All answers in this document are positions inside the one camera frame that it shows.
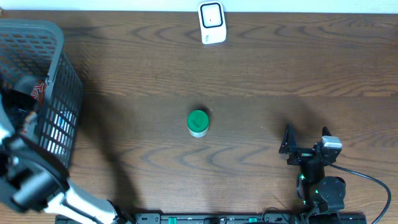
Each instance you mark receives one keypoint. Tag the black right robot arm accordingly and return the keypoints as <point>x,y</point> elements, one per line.
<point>323,195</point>

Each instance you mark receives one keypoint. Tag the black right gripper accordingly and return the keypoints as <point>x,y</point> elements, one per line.
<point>300,155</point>

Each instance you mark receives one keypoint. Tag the green lid white jar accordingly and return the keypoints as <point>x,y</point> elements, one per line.
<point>198,123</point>

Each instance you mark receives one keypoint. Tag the orange chocolate bar wrapper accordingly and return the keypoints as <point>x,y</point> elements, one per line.
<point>38,91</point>

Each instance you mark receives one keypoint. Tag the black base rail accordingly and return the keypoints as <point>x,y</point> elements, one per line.
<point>268,218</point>

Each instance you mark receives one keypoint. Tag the grey plastic basket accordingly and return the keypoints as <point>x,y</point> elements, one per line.
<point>31,51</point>

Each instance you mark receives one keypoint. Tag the white barcode scanner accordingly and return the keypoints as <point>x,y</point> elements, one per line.
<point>212,22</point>

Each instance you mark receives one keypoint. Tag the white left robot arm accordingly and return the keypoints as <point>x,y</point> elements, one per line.
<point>34,179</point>

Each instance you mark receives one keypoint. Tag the white blue medicine box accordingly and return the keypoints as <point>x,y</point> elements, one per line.
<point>61,134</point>

